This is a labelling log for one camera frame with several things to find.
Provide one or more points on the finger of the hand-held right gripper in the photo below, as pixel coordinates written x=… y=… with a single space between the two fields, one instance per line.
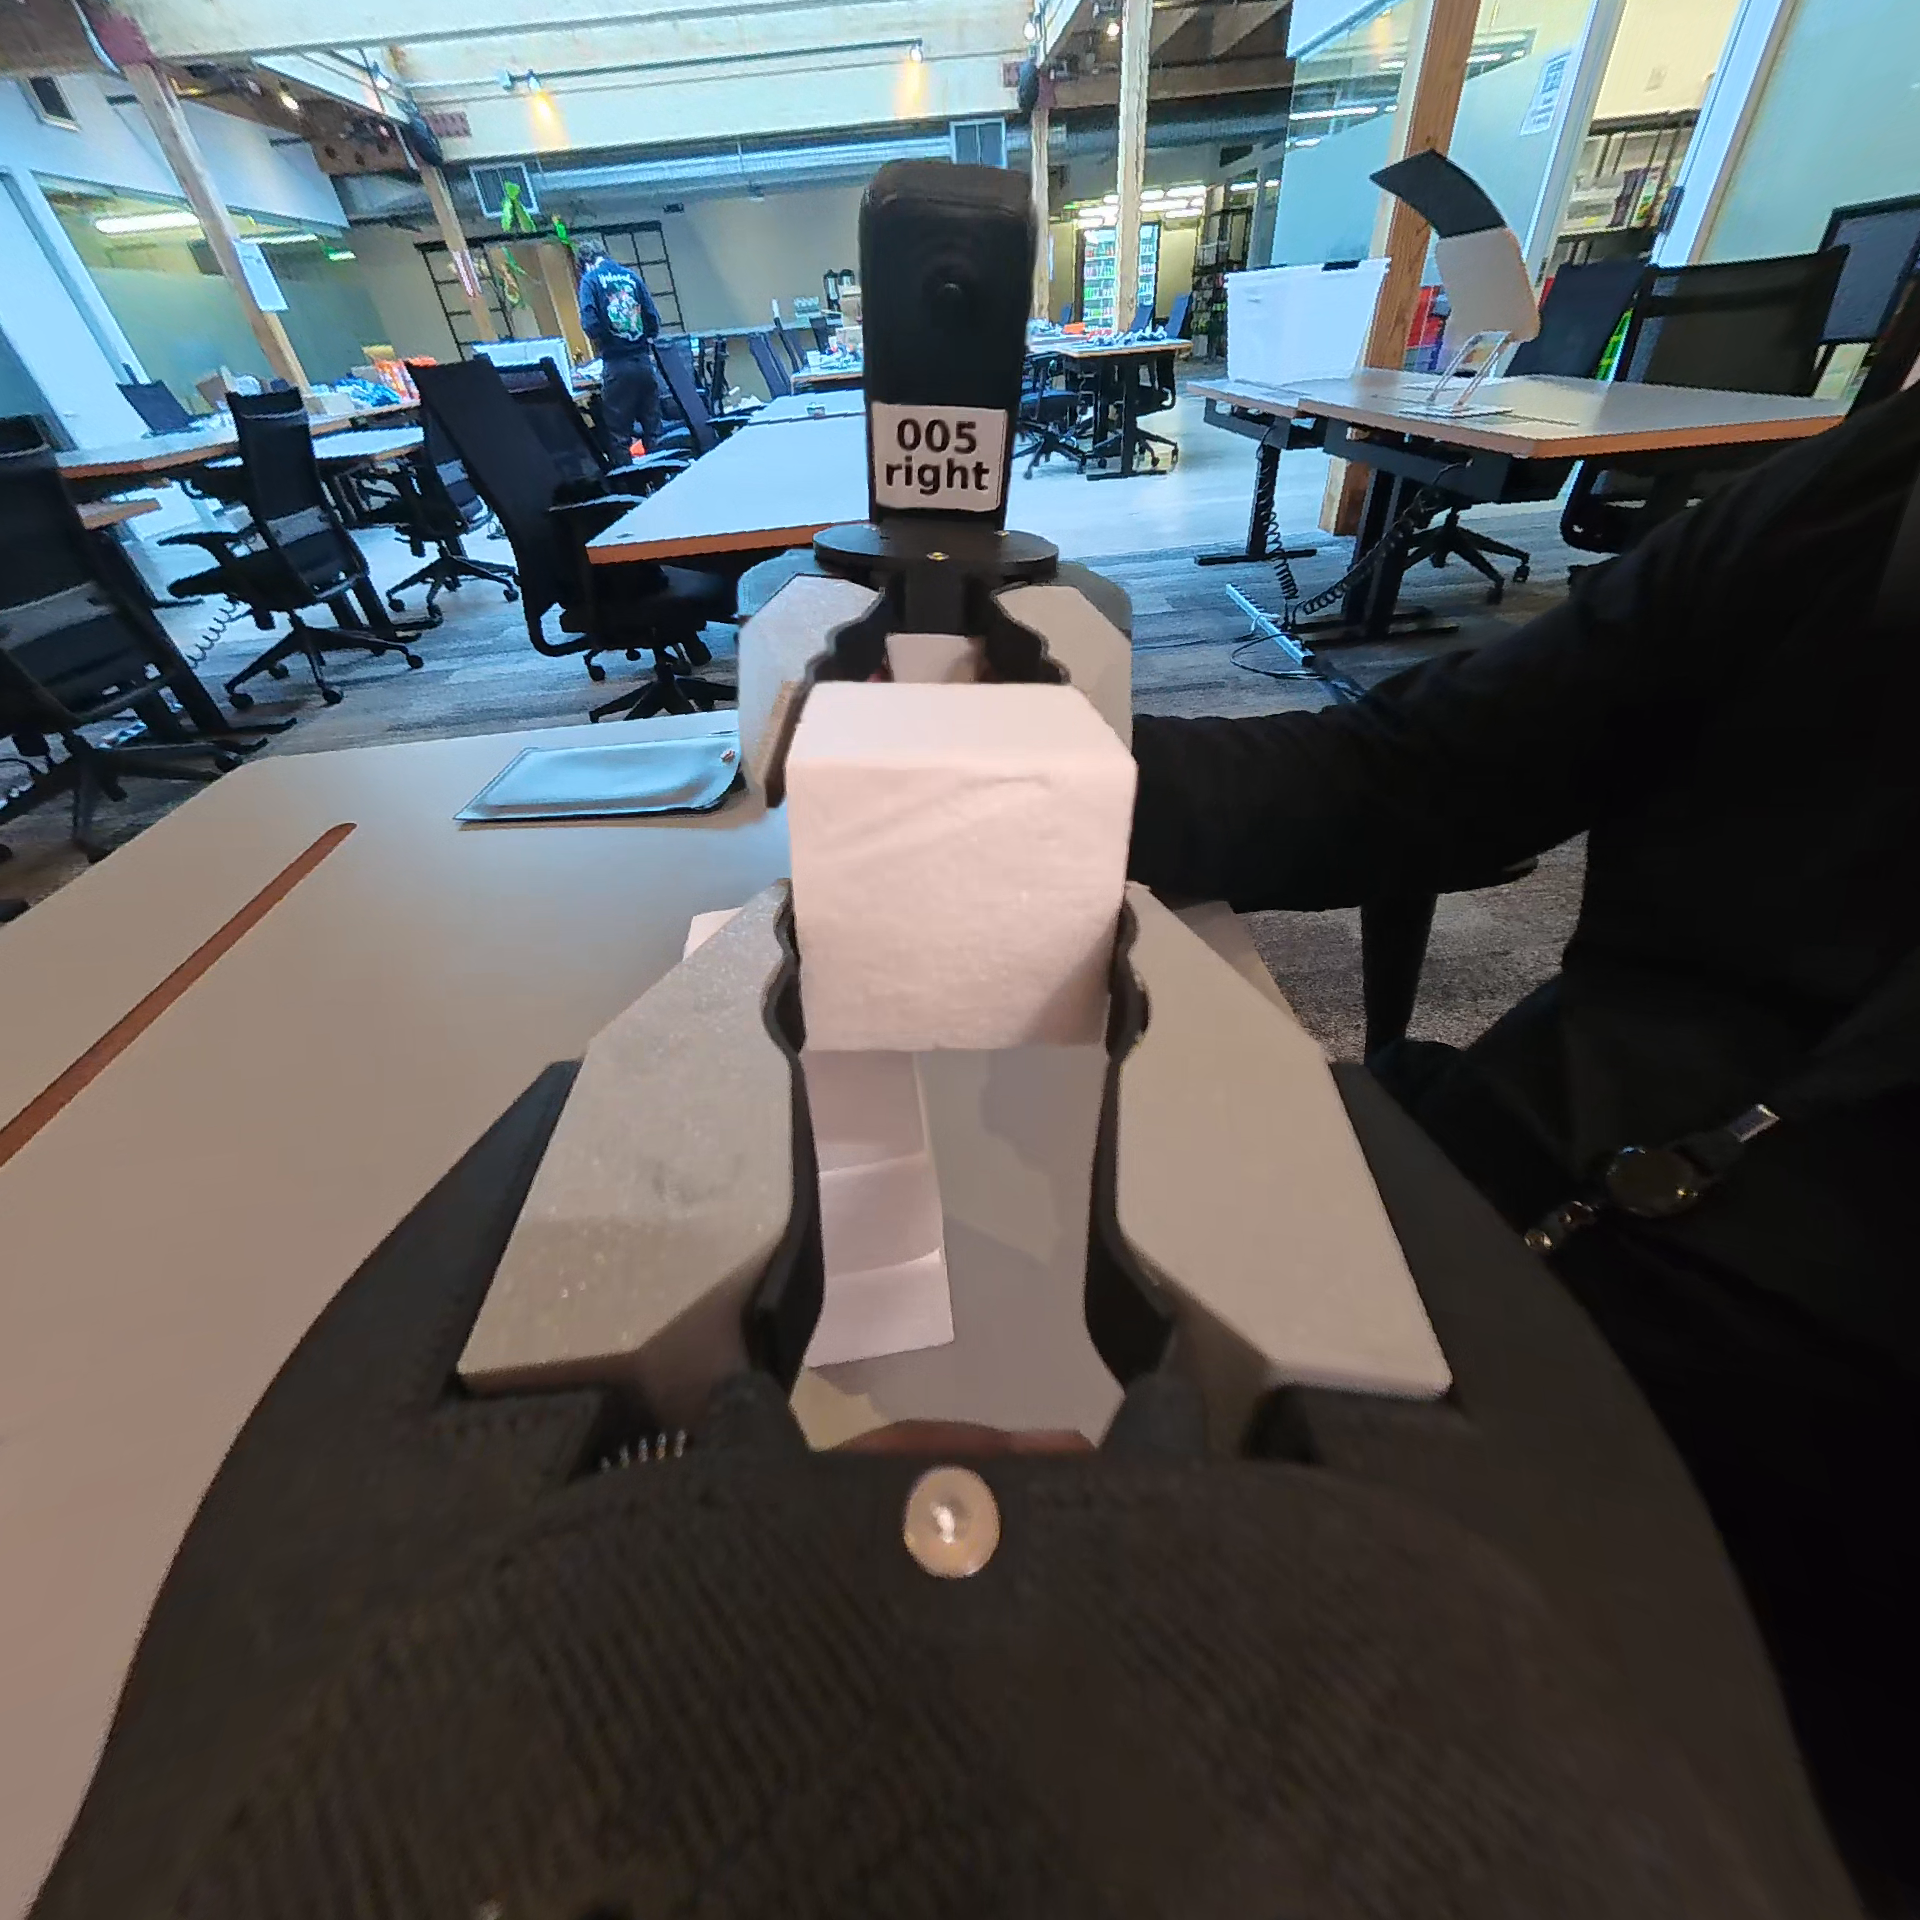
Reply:
x=1088 y=643
x=782 y=660

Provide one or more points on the black badge reel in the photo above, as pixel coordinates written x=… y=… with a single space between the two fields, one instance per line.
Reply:
x=1649 y=1177

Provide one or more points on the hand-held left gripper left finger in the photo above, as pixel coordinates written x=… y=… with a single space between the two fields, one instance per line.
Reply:
x=644 y=1183

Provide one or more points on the person's right forearm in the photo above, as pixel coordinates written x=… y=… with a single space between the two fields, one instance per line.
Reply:
x=1351 y=796

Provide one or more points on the white top desk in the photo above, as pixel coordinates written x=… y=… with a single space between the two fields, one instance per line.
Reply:
x=721 y=494

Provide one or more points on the small document stand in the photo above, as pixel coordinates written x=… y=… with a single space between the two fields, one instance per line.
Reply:
x=1485 y=283

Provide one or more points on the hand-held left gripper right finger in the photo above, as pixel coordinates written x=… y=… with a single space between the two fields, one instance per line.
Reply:
x=1275 y=1200

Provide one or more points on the grey power strip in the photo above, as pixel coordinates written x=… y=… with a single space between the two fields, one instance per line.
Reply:
x=1275 y=630

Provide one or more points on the black flat plate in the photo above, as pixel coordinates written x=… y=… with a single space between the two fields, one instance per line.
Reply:
x=602 y=783

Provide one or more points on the black office chair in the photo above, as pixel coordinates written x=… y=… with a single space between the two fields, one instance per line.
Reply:
x=278 y=482
x=496 y=464
x=45 y=556

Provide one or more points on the white box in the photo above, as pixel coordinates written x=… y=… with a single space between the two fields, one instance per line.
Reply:
x=1304 y=323

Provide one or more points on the light wood desk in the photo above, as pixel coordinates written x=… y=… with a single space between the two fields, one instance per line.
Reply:
x=1576 y=412

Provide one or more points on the cluster of black office chairs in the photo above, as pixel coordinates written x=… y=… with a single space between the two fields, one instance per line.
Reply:
x=1724 y=329

